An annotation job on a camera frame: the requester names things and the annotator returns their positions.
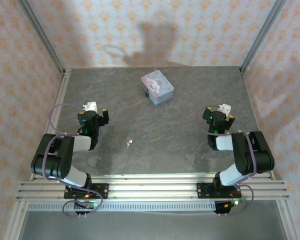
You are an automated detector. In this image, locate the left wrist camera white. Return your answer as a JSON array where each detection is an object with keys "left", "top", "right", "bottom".
[{"left": 82, "top": 100, "right": 99, "bottom": 113}]

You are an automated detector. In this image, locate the white slotted cable duct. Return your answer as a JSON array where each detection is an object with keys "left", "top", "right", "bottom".
[{"left": 26, "top": 201, "right": 217, "bottom": 213}]

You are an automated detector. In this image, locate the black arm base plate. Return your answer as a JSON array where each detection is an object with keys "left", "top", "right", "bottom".
[
  {"left": 64, "top": 183, "right": 109, "bottom": 200},
  {"left": 196, "top": 182, "right": 242, "bottom": 200}
]

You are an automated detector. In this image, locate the pastel cartoon tin box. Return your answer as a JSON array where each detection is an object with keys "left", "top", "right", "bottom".
[{"left": 140, "top": 70, "right": 175, "bottom": 106}]

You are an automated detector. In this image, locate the aluminium frame leg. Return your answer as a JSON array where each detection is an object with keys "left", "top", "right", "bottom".
[
  {"left": 276, "top": 199, "right": 300, "bottom": 240},
  {"left": 3, "top": 199, "right": 28, "bottom": 240}
]

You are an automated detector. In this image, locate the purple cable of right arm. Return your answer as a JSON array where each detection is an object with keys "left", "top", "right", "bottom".
[{"left": 194, "top": 104, "right": 255, "bottom": 216}]

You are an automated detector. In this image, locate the aluminium side rail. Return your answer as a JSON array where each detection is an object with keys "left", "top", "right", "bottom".
[
  {"left": 29, "top": 69, "right": 72, "bottom": 181},
  {"left": 238, "top": 66, "right": 276, "bottom": 181}
]

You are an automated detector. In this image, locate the aluminium frame post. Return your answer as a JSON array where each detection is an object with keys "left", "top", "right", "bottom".
[
  {"left": 16, "top": 0, "right": 67, "bottom": 75},
  {"left": 239, "top": 0, "right": 288, "bottom": 73}
]

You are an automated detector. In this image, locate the grey metal lower shelf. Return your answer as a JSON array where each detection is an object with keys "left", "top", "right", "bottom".
[{"left": 17, "top": 211, "right": 290, "bottom": 240}]

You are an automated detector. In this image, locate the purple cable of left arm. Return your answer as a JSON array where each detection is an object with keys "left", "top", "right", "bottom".
[{"left": 48, "top": 103, "right": 103, "bottom": 219}]

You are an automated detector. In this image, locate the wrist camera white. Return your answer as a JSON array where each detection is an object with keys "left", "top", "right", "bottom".
[
  {"left": 216, "top": 103, "right": 232, "bottom": 116},
  {"left": 82, "top": 100, "right": 99, "bottom": 113}
]

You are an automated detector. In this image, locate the small circuit board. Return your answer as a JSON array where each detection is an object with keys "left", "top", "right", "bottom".
[
  {"left": 74, "top": 201, "right": 101, "bottom": 210},
  {"left": 224, "top": 198, "right": 248, "bottom": 210}
]

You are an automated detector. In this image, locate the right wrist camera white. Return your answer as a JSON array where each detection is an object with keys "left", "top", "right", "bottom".
[{"left": 216, "top": 103, "right": 232, "bottom": 116}]

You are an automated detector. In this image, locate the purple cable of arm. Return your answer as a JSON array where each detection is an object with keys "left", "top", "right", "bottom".
[
  {"left": 194, "top": 104, "right": 255, "bottom": 216},
  {"left": 48, "top": 103, "right": 103, "bottom": 219}
]

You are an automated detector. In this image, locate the narrow aluminium cross rail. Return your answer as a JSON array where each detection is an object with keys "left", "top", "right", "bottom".
[{"left": 31, "top": 174, "right": 276, "bottom": 182}]

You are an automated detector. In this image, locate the wide aluminium base rail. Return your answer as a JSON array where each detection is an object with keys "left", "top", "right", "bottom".
[{"left": 16, "top": 180, "right": 290, "bottom": 202}]

